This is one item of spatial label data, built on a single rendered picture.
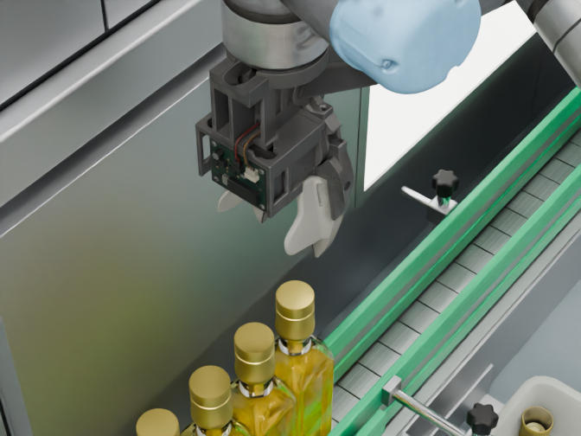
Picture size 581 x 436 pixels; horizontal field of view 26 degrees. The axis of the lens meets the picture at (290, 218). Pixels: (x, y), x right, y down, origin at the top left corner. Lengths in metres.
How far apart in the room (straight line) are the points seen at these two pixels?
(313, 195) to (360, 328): 0.42
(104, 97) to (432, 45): 0.34
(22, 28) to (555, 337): 0.91
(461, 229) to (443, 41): 0.77
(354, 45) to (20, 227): 0.34
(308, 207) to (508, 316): 0.56
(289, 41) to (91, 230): 0.28
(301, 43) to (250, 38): 0.03
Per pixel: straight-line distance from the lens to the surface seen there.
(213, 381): 1.04
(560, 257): 1.54
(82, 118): 0.96
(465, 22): 0.72
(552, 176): 1.62
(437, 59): 0.73
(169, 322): 1.20
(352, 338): 1.35
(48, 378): 1.09
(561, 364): 1.59
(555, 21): 0.78
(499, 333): 1.47
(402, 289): 1.41
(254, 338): 1.06
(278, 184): 0.90
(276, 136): 0.89
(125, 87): 0.99
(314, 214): 0.96
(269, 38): 0.82
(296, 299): 1.09
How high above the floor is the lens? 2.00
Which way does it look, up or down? 47 degrees down
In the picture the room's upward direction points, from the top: straight up
